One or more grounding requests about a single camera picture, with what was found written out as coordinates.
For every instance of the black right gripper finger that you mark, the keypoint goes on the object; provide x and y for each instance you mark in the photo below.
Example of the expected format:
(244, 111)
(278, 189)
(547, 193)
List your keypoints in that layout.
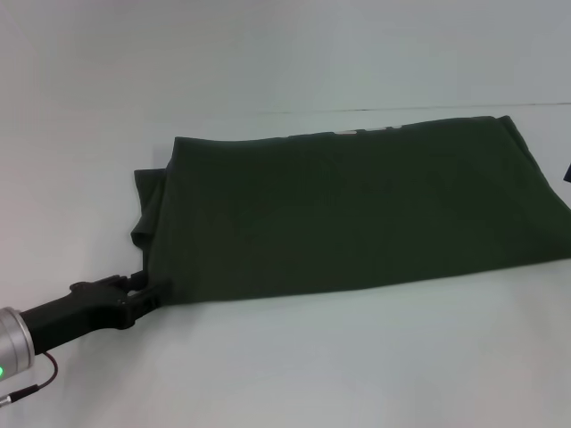
(568, 174)

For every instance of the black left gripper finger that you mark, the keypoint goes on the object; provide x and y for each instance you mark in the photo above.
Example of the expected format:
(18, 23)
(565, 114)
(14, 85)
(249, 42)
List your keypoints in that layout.
(138, 278)
(154, 294)

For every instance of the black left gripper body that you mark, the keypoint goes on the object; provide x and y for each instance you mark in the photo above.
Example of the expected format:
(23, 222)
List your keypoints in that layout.
(80, 310)

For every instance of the dark green shirt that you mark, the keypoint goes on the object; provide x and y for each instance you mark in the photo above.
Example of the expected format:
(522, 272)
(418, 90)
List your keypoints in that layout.
(357, 214)

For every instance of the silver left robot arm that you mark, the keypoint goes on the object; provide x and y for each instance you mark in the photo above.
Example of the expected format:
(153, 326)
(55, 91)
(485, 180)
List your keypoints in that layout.
(13, 343)

